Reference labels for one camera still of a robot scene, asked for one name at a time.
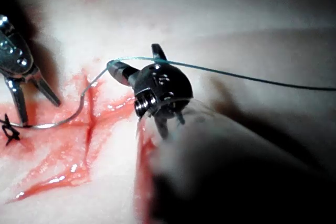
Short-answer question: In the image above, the right arm needle driver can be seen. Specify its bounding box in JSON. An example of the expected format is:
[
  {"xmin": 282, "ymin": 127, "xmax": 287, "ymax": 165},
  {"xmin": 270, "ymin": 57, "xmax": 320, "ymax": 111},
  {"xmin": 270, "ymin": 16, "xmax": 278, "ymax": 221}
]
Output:
[{"xmin": 133, "ymin": 62, "xmax": 194, "ymax": 119}]

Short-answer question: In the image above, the black stitching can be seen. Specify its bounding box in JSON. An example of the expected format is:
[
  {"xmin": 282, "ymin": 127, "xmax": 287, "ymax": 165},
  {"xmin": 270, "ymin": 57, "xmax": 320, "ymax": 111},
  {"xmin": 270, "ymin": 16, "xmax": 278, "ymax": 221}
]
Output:
[{"xmin": 1, "ymin": 113, "xmax": 21, "ymax": 146}]

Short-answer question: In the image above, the left arm needle driver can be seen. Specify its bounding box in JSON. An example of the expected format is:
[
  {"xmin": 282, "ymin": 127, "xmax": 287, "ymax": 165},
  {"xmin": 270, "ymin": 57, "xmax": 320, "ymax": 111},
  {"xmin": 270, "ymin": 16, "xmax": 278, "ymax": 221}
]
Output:
[{"xmin": 0, "ymin": 15, "xmax": 40, "ymax": 81}]

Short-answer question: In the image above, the tissue pad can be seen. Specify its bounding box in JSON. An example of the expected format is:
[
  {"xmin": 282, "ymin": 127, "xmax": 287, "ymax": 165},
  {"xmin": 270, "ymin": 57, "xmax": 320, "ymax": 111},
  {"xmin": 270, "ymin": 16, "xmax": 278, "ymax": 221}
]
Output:
[{"xmin": 0, "ymin": 0, "xmax": 336, "ymax": 224}]

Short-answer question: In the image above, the right arm needle driver jaw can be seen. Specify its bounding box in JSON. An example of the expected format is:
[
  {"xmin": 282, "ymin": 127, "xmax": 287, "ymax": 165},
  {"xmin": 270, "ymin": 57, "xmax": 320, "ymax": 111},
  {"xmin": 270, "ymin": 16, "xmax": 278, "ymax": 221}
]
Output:
[
  {"xmin": 107, "ymin": 60, "xmax": 140, "ymax": 87},
  {"xmin": 151, "ymin": 43, "xmax": 168, "ymax": 64}
]

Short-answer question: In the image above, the blue thread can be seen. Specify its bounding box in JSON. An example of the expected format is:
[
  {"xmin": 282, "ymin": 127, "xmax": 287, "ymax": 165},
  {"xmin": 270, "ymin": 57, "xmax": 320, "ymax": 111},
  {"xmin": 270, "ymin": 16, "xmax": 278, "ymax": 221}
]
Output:
[{"xmin": 81, "ymin": 56, "xmax": 336, "ymax": 96}]

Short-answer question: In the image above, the curved steel needle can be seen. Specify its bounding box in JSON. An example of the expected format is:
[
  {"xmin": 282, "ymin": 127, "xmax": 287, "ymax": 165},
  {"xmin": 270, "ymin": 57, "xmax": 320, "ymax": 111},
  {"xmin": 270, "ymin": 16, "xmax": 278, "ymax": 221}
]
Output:
[{"xmin": 0, "ymin": 93, "xmax": 86, "ymax": 130}]

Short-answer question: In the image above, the left arm needle driver jaw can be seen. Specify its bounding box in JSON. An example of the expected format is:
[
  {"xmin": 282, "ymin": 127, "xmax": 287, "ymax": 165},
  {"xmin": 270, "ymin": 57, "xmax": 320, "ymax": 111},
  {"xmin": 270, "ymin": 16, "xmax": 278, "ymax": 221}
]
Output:
[
  {"xmin": 28, "ymin": 72, "xmax": 62, "ymax": 108},
  {"xmin": 4, "ymin": 76, "xmax": 29, "ymax": 126}
]

